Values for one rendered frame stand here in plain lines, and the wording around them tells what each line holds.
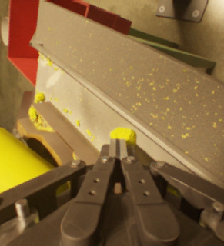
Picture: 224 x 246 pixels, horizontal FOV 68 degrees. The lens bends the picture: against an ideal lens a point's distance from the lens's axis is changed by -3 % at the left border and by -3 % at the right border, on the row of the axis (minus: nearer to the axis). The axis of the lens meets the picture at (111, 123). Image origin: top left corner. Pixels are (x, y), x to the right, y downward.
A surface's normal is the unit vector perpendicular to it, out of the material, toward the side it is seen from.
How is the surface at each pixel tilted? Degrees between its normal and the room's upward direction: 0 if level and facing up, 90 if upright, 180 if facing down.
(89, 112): 0
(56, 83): 0
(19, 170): 77
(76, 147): 90
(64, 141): 90
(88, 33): 0
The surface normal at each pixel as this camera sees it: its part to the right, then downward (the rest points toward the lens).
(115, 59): -0.66, 0.21
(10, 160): 0.24, -0.72
